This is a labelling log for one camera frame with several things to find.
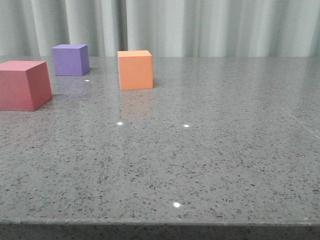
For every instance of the orange foam cube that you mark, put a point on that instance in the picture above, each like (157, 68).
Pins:
(135, 69)

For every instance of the purple foam cube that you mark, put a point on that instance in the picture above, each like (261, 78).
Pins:
(71, 59)

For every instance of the red foam cube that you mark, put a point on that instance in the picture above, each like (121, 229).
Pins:
(24, 85)

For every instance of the pale green curtain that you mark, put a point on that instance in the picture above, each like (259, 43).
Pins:
(166, 28)

